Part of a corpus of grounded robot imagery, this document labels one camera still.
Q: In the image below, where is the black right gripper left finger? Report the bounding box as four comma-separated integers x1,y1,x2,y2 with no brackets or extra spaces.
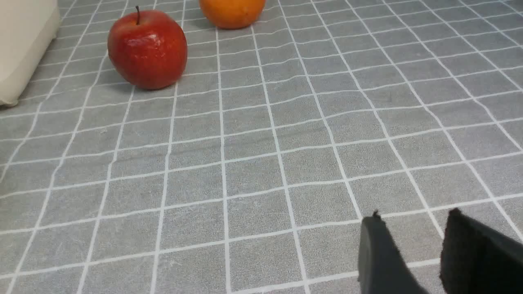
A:
358,210,428,294

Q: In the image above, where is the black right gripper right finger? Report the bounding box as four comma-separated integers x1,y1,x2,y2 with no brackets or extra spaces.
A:
440,208,523,294

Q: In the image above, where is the grey checked tablecloth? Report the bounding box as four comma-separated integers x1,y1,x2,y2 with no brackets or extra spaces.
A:
1,0,522,294

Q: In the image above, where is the orange persimmon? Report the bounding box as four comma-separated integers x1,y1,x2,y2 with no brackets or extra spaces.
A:
199,0,266,29

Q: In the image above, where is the red apple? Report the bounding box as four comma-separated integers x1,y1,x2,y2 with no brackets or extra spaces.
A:
107,6,188,90

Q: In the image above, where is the white toaster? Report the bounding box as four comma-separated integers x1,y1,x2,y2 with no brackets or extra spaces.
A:
0,0,60,107

